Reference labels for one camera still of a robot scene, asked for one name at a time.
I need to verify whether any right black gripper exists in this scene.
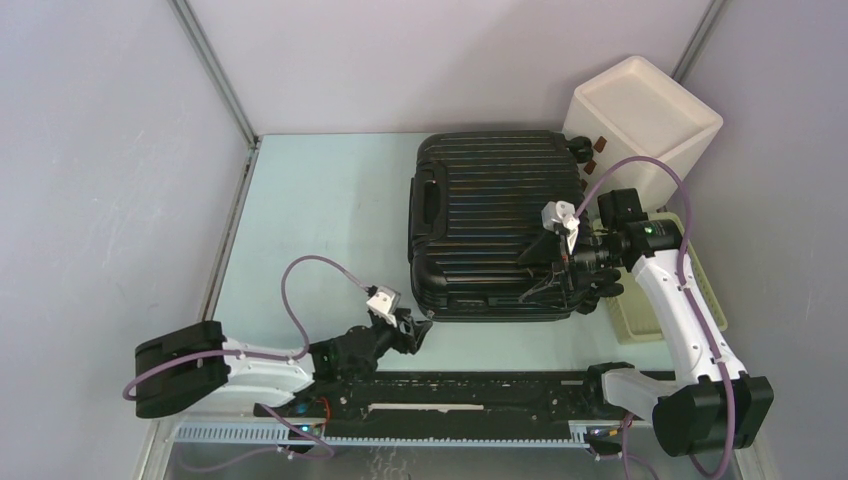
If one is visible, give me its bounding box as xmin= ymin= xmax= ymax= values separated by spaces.
xmin=517 ymin=225 xmax=623 ymax=309

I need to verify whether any black ribbed hard-shell suitcase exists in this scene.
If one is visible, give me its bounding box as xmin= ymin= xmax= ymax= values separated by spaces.
xmin=407 ymin=130 xmax=593 ymax=322

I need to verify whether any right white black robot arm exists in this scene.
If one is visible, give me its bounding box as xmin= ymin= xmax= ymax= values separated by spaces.
xmin=519 ymin=189 xmax=774 ymax=457

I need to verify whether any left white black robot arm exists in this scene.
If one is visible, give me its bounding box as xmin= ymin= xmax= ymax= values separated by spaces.
xmin=122 ymin=309 xmax=433 ymax=419

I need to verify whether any pale yellow perforated basket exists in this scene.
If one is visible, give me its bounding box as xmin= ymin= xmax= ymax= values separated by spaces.
xmin=591 ymin=213 xmax=728 ymax=353

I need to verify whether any white stacked drawer unit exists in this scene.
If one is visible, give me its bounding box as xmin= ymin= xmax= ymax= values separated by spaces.
xmin=562 ymin=56 xmax=723 ymax=191

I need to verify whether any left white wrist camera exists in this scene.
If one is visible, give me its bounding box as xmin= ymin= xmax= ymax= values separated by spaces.
xmin=366 ymin=285 xmax=401 ymax=327

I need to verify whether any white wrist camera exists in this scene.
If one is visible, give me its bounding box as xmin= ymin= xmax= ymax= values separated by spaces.
xmin=541 ymin=200 xmax=580 ymax=256
xmin=366 ymin=285 xmax=401 ymax=327

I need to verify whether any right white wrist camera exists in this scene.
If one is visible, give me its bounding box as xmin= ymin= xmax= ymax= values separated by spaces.
xmin=541 ymin=200 xmax=580 ymax=256

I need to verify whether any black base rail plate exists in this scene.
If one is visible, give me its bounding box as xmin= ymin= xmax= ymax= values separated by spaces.
xmin=253 ymin=371 xmax=625 ymax=443

